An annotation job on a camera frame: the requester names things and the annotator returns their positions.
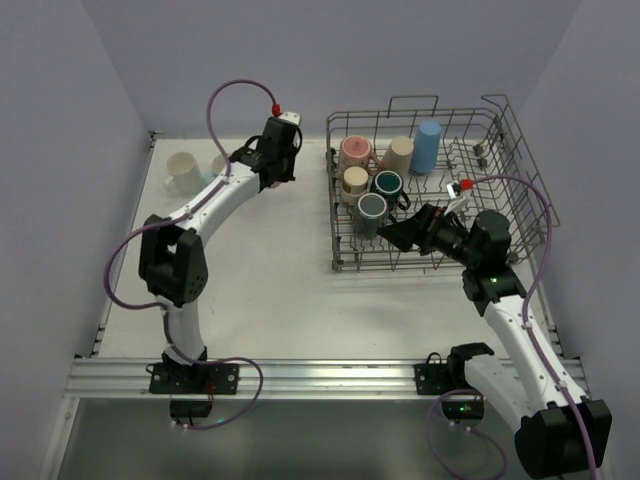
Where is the grey mug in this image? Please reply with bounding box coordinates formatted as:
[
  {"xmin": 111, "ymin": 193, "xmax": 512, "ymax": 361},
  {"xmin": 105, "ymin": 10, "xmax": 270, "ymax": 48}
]
[{"xmin": 353, "ymin": 192, "xmax": 397, "ymax": 238}]

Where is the light blue mug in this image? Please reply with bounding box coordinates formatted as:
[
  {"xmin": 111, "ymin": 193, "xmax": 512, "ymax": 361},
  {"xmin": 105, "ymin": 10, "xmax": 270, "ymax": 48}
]
[{"xmin": 202, "ymin": 155, "xmax": 226, "ymax": 185}]

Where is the white mug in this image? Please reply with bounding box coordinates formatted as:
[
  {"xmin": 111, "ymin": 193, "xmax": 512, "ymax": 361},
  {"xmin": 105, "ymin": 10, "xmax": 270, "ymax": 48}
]
[{"xmin": 164, "ymin": 152, "xmax": 205, "ymax": 195}]

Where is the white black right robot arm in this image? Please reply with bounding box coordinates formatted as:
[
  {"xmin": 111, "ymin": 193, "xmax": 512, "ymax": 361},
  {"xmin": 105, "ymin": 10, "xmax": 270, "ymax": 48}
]
[{"xmin": 378, "ymin": 204, "xmax": 612, "ymax": 479}]

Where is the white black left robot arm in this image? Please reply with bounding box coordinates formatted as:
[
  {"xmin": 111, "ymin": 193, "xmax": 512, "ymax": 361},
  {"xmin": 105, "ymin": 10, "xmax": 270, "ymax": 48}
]
[{"xmin": 138, "ymin": 112, "xmax": 302, "ymax": 394}]

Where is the dark teal mug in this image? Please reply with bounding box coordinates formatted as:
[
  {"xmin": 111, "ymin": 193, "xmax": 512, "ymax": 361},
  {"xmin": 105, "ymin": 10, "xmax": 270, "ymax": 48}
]
[{"xmin": 369, "ymin": 170, "xmax": 411, "ymax": 213}]

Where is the blue tall tumbler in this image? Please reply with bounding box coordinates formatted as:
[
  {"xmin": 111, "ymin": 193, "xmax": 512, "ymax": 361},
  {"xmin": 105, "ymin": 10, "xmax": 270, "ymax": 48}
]
[{"xmin": 410, "ymin": 119, "xmax": 442, "ymax": 175}]

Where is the beige tall cup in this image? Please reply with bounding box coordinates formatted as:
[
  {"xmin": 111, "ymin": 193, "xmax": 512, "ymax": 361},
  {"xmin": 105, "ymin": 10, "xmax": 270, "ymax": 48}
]
[{"xmin": 382, "ymin": 136, "xmax": 414, "ymax": 176}]

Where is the cream small cup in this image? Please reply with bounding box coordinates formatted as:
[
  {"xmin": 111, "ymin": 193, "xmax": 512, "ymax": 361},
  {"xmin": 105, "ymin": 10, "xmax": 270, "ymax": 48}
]
[{"xmin": 341, "ymin": 166, "xmax": 369, "ymax": 205}]

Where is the pink patterned mug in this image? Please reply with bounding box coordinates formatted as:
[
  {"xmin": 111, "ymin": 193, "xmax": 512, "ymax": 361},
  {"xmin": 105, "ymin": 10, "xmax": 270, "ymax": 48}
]
[{"xmin": 339, "ymin": 135, "xmax": 384, "ymax": 175}]

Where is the black right controller box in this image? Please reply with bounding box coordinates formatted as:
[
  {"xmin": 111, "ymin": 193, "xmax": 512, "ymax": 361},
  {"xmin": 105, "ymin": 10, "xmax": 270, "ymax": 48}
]
[{"xmin": 441, "ymin": 400, "xmax": 485, "ymax": 427}]

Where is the black controller box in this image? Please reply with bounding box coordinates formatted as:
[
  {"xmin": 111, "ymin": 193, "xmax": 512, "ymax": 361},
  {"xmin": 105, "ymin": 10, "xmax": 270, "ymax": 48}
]
[
  {"xmin": 169, "ymin": 398, "xmax": 213, "ymax": 430},
  {"xmin": 441, "ymin": 400, "xmax": 485, "ymax": 427}
]

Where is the black left controller box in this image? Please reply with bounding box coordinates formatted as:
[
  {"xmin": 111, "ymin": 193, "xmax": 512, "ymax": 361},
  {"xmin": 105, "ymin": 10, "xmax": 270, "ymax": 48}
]
[{"xmin": 169, "ymin": 398, "xmax": 213, "ymax": 430}]

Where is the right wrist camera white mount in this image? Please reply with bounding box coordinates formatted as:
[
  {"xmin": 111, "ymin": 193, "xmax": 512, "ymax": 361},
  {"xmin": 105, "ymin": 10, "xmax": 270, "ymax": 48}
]
[{"xmin": 445, "ymin": 179, "xmax": 473, "ymax": 215}]

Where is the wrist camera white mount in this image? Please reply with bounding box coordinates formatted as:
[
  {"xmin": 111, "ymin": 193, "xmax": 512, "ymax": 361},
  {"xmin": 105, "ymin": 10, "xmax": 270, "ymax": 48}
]
[
  {"xmin": 445, "ymin": 179, "xmax": 473, "ymax": 215},
  {"xmin": 271, "ymin": 103, "xmax": 302, "ymax": 126}
]

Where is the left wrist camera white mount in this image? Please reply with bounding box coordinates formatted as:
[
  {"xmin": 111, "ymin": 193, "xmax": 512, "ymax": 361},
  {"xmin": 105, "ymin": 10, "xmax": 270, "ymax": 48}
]
[{"xmin": 271, "ymin": 103, "xmax": 302, "ymax": 126}]

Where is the grey wire dish rack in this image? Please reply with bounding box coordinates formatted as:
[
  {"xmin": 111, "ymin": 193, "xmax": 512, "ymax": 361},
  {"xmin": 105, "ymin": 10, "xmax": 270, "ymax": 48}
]
[{"xmin": 325, "ymin": 94, "xmax": 560, "ymax": 272}]

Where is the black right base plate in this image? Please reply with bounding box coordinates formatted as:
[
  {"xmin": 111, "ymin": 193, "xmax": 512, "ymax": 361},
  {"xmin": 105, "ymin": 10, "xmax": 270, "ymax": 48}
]
[{"xmin": 413, "ymin": 352, "xmax": 471, "ymax": 396}]

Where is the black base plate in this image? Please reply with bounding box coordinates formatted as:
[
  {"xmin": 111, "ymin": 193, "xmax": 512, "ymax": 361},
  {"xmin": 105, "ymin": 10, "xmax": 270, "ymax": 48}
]
[
  {"xmin": 145, "ymin": 362, "xmax": 240, "ymax": 396},
  {"xmin": 413, "ymin": 352, "xmax": 471, "ymax": 396}
]

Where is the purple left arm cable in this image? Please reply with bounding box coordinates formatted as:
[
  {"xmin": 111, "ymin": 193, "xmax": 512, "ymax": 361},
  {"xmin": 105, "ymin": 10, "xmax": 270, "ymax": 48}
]
[{"xmin": 102, "ymin": 79, "xmax": 265, "ymax": 431}]

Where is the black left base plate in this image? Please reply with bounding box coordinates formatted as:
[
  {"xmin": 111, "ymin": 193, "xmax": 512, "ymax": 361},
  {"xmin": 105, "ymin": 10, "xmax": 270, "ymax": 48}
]
[{"xmin": 145, "ymin": 362, "xmax": 240, "ymax": 396}]

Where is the aluminium mounting rail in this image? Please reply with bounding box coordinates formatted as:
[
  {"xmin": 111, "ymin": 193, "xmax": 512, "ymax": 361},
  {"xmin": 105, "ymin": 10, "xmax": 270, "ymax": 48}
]
[{"xmin": 64, "ymin": 357, "xmax": 594, "ymax": 401}]

